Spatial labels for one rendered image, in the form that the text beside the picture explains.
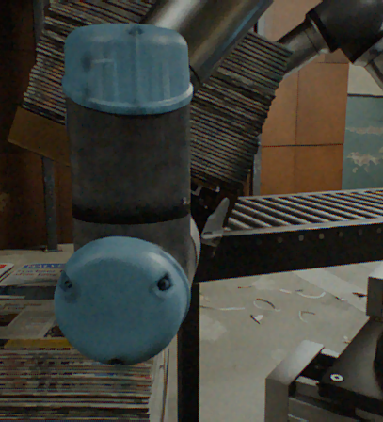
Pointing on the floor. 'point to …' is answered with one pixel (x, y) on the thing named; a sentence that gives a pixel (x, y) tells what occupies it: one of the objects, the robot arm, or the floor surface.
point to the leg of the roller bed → (189, 362)
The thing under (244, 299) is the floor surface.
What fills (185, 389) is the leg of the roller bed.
